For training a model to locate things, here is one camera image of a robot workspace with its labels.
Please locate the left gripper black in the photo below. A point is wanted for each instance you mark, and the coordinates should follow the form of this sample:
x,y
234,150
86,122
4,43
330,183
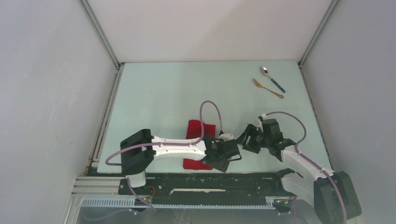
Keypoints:
x,y
222,165

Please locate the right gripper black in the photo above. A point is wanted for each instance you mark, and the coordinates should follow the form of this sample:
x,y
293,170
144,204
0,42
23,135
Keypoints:
x,y
250,130

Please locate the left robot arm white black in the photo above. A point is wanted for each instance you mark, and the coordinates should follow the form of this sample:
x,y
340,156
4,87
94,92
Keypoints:
x,y
142,148

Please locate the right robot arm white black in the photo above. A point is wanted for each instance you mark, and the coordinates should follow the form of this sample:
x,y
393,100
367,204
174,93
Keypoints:
x,y
330,193

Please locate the gold fork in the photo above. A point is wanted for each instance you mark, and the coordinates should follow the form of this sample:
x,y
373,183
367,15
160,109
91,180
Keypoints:
x,y
257,84

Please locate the left corner aluminium profile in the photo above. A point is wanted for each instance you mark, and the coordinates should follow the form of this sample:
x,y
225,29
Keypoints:
x,y
100,136

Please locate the corner aluminium profile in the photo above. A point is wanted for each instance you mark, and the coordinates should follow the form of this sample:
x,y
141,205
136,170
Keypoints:
x,y
100,136
307,52

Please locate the right corner aluminium profile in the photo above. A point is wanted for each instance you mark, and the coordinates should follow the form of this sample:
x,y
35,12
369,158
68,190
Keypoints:
x,y
307,52

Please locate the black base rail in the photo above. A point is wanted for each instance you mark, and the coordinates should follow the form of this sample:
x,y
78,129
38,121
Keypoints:
x,y
213,189

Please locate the silver spoon blue handle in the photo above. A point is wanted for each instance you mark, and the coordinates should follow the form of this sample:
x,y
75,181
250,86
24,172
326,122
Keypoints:
x,y
265,72

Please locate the aluminium frame rail front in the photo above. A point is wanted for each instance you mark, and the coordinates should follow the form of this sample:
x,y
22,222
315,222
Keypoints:
x,y
102,192

